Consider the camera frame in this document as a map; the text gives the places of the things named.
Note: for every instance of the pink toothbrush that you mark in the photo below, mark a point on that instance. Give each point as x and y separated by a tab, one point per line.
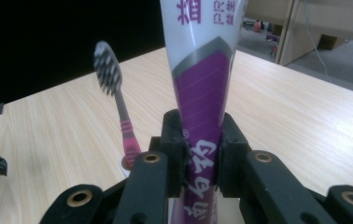
127	130

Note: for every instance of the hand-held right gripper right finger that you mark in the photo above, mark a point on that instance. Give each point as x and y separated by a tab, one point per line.
258	186

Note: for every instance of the beige wooden desk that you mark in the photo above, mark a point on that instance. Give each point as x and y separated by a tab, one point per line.
336	21

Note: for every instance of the white and purple toothpaste tube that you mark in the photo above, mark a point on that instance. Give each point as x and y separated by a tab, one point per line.
201	93

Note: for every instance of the small colourful floor clutter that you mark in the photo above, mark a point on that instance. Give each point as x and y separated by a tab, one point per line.
265	34

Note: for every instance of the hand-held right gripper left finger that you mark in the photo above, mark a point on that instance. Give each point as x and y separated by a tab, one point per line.
152	183

